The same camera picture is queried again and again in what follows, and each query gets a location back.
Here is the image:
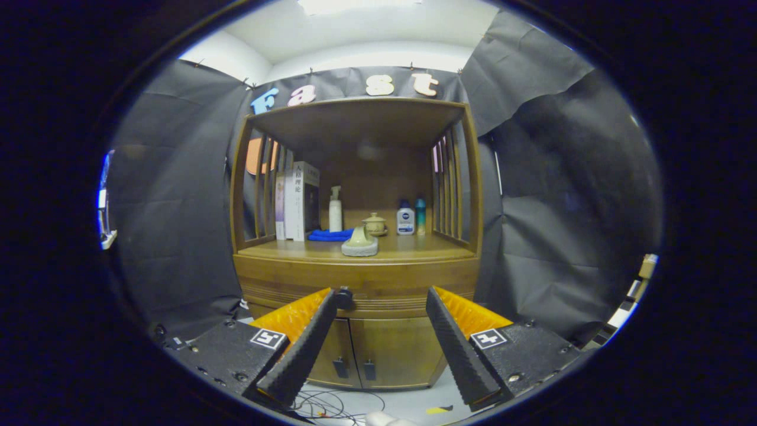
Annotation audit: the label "blue folded cloth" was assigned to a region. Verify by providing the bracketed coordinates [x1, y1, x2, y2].
[308, 228, 355, 242]

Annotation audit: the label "white lotion bottle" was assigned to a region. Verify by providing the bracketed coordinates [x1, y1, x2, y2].
[396, 200, 415, 236]

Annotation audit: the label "wooden cabinet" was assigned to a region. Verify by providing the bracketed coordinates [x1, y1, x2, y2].
[229, 98, 484, 391]

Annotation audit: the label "thin pale purple book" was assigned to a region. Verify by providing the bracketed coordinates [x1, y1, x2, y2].
[275, 170, 286, 240]

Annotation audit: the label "wooden drawer with black knob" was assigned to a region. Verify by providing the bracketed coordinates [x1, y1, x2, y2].
[234, 254, 481, 314]

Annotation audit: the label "wooden cabinet door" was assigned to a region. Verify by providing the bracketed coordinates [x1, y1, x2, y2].
[308, 317, 363, 389]
[350, 317, 448, 391]

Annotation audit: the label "black backdrop cloth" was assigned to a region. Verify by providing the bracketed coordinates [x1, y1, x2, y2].
[106, 9, 663, 344]

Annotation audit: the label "white furniture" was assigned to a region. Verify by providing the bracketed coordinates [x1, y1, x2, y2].
[585, 278, 643, 350]

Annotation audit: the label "white and blue equipment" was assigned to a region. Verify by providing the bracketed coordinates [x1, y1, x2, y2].
[98, 151, 118, 250]

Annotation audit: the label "beige lidded teacup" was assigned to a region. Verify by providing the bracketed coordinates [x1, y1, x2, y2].
[362, 212, 388, 237]

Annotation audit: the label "white pump bottle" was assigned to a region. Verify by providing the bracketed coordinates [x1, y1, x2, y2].
[329, 185, 343, 233]

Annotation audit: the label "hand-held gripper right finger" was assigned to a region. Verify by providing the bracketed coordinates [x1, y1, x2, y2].
[426, 286, 594, 412]

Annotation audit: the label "thick white book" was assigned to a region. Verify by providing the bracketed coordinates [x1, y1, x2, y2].
[284, 161, 321, 242]

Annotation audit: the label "wooden countertop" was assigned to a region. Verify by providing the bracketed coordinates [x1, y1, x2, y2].
[237, 231, 477, 264]

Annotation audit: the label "thin black cables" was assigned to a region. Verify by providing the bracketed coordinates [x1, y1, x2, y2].
[293, 388, 386, 426]

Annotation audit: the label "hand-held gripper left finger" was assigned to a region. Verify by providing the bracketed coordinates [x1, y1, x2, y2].
[166, 288, 339, 409]

